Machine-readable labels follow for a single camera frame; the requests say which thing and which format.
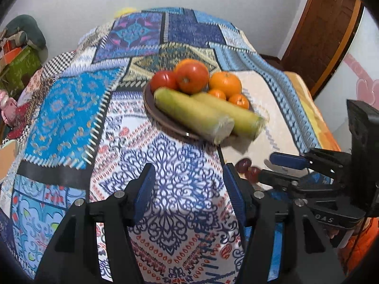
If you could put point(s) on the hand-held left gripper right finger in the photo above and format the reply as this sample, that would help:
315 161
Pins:
234 192

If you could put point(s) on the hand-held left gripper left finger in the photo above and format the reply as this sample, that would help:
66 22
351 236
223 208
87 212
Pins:
145 192

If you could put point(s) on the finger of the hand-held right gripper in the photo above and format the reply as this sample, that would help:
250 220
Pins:
288 160
275 179

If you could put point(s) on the corn cob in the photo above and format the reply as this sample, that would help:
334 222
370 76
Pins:
239 118
189 112

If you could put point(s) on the small orange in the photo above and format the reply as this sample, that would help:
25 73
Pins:
239 100
217 94

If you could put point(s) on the brown round plate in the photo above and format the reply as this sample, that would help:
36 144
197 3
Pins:
154 111

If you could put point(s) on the red tomato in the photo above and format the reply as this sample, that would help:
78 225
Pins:
162 80
192 77

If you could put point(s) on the large orange with sticker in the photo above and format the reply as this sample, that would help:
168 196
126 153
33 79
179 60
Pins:
185 61

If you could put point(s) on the small dark red round thing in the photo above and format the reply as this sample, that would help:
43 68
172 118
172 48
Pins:
244 165
254 174

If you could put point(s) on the orange bedsheet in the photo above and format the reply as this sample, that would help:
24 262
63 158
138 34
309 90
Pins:
322 130

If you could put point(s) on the patchwork patterned blanket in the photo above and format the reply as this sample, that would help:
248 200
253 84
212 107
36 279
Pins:
74 118

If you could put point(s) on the wooden door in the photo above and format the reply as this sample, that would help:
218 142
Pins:
322 29

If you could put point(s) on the pink plush toy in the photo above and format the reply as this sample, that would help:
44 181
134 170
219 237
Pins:
7 106

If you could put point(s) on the green storage box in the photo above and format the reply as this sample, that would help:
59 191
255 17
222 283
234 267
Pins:
20 65

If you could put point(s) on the yellow round object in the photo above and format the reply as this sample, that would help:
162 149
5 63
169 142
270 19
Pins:
124 11

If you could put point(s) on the orange box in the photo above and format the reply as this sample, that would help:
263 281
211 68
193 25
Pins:
11 53

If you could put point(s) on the pink wall sticker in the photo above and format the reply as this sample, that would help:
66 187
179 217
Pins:
364 80

